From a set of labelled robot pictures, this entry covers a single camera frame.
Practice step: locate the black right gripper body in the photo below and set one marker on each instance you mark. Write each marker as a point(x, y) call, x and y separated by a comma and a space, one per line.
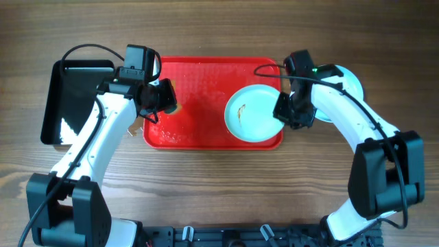
point(295, 114)

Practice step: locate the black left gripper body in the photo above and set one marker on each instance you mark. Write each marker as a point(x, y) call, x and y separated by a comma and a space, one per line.
point(162, 95)

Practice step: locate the orange green sponge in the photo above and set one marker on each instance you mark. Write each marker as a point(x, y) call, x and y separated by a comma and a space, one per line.
point(175, 108)

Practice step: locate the white plate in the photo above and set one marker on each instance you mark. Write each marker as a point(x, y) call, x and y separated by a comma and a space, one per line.
point(353, 86)
point(248, 114)

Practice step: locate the white plate top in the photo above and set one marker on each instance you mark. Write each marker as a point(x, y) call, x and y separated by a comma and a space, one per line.
point(353, 86)

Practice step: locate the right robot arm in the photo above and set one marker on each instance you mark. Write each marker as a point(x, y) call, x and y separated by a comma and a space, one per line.
point(387, 174)

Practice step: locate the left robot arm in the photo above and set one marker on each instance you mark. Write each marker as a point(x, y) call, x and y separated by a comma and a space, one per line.
point(66, 206)

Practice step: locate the red plastic tray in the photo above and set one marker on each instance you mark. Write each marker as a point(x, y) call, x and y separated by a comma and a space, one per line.
point(203, 86)

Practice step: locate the black water basin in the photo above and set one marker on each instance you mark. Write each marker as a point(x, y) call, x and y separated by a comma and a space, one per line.
point(70, 98)

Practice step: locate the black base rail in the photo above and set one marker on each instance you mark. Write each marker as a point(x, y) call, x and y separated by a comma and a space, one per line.
point(296, 235)

